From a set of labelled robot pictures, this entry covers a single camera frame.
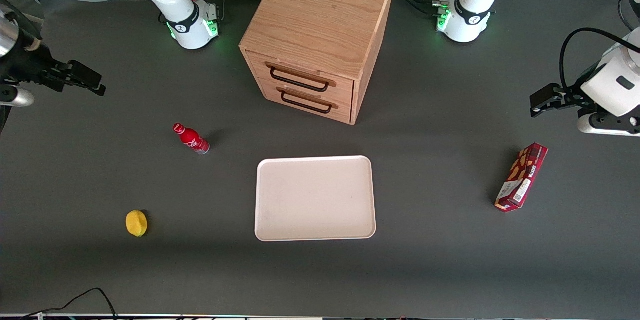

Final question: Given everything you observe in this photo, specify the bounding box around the wooden drawer cabinet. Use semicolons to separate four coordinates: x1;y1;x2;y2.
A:
239;0;396;126

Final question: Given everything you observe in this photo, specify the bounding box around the red coke bottle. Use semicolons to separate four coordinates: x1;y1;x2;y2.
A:
173;123;211;155

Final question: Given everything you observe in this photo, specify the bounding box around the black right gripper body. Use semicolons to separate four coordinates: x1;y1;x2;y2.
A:
0;43;69;93

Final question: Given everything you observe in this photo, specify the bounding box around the black metal drawer handle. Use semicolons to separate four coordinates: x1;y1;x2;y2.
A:
276;87;339;114
265;62;337;93

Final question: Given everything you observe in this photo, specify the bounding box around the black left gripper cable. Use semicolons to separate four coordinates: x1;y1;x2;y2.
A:
559;27;640;92

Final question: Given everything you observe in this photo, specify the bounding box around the yellow lemon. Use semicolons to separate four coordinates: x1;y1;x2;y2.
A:
125;210;149;237

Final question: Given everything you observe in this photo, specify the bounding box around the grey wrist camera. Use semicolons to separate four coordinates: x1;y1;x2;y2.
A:
577;108;640;137
0;85;35;107

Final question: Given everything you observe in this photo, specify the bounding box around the red cookie box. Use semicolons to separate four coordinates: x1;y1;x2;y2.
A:
494;142;549;213

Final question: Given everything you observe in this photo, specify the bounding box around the black cable on table edge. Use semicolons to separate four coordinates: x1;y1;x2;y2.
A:
20;287;119;320

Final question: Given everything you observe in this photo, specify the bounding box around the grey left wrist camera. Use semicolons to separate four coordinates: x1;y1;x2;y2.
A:
577;108;640;137

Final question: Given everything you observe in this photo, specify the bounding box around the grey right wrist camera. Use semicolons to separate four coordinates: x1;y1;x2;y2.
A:
0;85;35;107

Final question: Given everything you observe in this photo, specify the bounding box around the beige plastic tray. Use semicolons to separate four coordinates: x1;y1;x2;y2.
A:
254;155;377;242

